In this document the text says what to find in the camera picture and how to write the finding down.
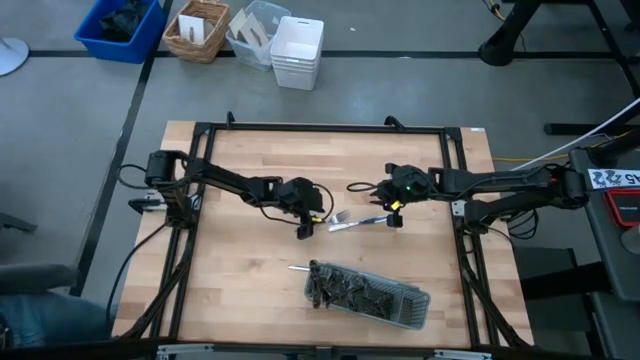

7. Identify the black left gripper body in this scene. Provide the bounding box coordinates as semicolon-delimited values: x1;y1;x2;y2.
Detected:
272;175;326;226

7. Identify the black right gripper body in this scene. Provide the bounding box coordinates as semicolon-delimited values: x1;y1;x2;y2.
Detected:
374;162;436;211

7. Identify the silver table knife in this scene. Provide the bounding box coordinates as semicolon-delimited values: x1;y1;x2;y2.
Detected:
327;215;391;233

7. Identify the grey plastic cutlery basket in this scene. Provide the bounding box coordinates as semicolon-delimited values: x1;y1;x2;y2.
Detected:
303;259;432;331

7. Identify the white plastic bin stack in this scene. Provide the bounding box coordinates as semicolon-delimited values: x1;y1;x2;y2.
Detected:
269;15;326;92

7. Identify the clear plastic bin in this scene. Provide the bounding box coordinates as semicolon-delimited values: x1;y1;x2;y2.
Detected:
225;0;293;73

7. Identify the black stand foot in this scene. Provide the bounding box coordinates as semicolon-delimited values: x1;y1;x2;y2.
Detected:
477;0;545;68

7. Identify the wicker basket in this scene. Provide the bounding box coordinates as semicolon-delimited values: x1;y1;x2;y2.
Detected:
162;0;232;65

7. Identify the white card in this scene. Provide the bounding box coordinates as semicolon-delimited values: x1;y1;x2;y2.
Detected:
177;13;207;46

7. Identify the white number label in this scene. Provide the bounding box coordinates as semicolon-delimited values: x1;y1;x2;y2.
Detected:
587;168;640;191

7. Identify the red flat device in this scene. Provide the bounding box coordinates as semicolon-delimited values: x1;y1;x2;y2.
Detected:
602;188;640;229

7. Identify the blue plastic bin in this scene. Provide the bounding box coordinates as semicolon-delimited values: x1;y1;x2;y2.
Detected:
73;0;169;65

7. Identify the dark grey side desk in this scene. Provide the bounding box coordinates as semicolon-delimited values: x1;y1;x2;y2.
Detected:
568;130;640;302

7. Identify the clear round object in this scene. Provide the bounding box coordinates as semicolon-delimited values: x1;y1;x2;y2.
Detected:
620;223;640;257

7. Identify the black cloth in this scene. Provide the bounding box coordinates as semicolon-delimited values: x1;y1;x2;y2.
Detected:
98;0;150;44

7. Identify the person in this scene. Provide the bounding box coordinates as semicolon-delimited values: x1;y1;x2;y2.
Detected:
0;292;119;351

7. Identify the round white floor base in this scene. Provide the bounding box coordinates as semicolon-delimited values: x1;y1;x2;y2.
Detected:
0;36;31;78

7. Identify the black aluminium table frame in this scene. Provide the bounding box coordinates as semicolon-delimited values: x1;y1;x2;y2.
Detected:
113;110;532;351

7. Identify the black desk leg frame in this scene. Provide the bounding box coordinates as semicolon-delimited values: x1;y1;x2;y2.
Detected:
543;0;640;137

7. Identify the black power cable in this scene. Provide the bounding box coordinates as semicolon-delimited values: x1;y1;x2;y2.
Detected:
105;222;171;334

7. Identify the white cable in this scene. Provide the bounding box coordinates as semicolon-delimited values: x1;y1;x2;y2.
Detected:
509;96;640;171

